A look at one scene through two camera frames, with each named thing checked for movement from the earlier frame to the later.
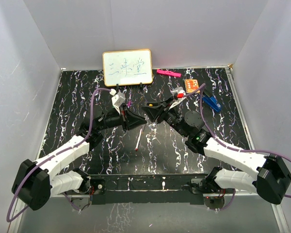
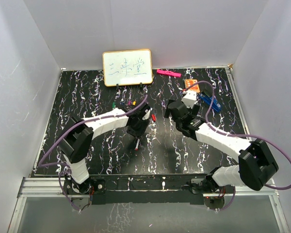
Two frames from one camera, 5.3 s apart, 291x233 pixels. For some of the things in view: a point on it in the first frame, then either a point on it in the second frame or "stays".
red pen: x=136 y=149 stays
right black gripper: x=154 y=112 to x=194 y=111
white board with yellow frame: x=127 y=67 stays
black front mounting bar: x=145 y=189 stays
